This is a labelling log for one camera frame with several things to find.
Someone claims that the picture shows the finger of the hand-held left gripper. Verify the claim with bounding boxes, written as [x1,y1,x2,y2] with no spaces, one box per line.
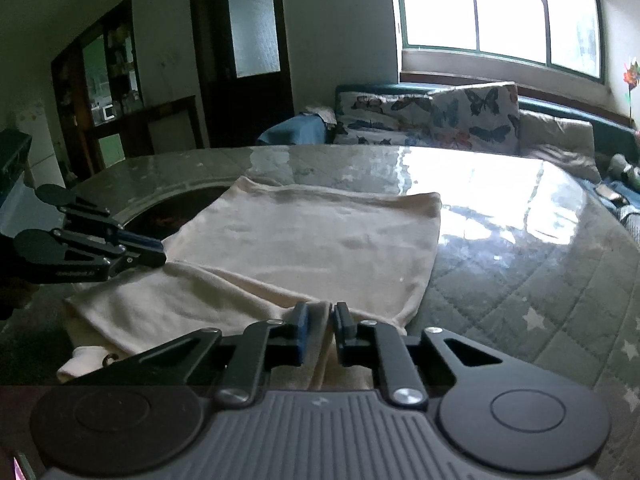
[14,228,167,283]
[37,184,163,251]

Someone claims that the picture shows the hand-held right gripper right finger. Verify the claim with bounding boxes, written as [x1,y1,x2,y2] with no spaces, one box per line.
[332,301,503,407]

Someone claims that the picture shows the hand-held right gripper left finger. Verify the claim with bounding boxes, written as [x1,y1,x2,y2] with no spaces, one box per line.
[132,301,308,408]

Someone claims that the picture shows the cream garment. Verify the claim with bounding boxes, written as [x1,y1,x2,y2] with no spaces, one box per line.
[56,176,443,391]

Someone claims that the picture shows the blue cloth on sofa arm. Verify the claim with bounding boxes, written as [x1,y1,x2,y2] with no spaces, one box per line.
[256,112,329,147]

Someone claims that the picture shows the white refrigerator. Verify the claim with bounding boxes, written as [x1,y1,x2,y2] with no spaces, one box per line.
[15,105,67,192]

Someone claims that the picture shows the dark wooden shelf cabinet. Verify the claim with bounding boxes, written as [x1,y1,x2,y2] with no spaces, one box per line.
[50,0,206,181]

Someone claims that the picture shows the round black induction cooktop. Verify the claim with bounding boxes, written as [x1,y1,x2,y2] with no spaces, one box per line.
[120,185,232,241]

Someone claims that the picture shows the dark wooden door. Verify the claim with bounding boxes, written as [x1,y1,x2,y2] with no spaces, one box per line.
[187,0,296,150]

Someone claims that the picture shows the lit pink screen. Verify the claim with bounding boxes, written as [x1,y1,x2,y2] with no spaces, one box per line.
[12,452,36,480]

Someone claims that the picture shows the white lace cloth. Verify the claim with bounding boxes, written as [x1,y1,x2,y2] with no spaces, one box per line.
[301,106,337,124]

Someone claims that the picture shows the long butterfly print cushion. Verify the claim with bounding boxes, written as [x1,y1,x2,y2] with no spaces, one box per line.
[334,89,437,147]

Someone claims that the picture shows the square butterfly print cushion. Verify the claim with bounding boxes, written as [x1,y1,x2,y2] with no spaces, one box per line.
[430,82,522,156]

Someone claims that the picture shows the beige cushion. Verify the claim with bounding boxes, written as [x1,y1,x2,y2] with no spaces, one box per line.
[517,109,603,183]

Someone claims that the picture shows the blue quilted sofa cover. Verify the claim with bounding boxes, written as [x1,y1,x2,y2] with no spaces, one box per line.
[595,182,640,246]

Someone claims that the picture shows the grey plush toy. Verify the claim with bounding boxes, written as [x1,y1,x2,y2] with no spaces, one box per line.
[607,154,640,187]

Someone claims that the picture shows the teal sofa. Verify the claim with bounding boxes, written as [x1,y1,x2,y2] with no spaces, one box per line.
[255,82,640,246]

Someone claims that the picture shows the green framed window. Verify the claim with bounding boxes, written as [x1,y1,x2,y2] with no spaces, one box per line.
[392,0,608,83]

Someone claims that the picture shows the colourful pinwheel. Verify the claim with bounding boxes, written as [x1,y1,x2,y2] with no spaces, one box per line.
[622,60,640,126]

